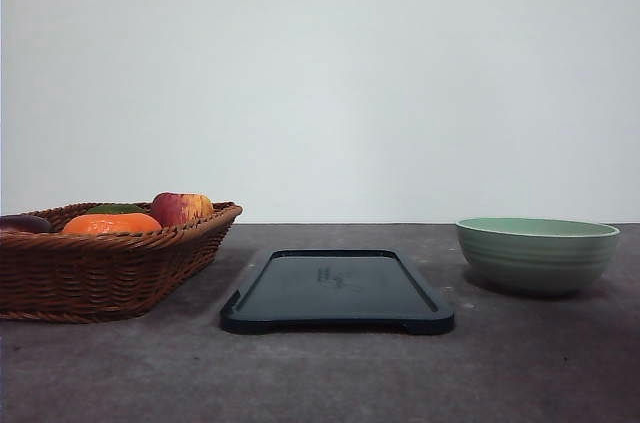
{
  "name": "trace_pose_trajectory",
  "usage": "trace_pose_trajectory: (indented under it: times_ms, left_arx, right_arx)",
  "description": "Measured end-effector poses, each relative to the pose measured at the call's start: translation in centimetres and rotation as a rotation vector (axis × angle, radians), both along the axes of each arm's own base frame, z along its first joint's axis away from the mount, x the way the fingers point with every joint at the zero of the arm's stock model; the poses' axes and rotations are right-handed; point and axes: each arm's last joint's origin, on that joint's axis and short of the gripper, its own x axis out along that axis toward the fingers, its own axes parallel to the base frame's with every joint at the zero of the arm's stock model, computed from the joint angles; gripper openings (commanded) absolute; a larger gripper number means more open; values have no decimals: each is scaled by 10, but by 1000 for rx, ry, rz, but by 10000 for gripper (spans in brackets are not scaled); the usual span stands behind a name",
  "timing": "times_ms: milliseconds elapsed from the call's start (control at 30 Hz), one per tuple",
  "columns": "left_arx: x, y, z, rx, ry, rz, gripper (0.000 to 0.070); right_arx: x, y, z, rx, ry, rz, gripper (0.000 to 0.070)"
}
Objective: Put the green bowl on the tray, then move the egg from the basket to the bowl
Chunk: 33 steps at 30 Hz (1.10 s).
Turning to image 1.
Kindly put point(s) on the orange tangerine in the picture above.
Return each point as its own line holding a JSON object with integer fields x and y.
{"x": 112, "y": 223}

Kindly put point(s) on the dark purple eggplant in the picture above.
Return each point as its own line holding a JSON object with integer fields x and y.
{"x": 24, "y": 223}

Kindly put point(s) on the light green ceramic bowl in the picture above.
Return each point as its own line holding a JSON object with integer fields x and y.
{"x": 535, "y": 255}

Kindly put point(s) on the dark blue rectangular tray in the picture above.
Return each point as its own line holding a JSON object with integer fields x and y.
{"x": 334, "y": 287}

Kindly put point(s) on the brown wicker basket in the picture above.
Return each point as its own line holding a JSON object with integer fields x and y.
{"x": 64, "y": 277}

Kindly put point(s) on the red yellow apple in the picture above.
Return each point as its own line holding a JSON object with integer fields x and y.
{"x": 173, "y": 207}

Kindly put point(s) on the dark green avocado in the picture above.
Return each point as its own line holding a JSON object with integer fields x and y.
{"x": 115, "y": 209}

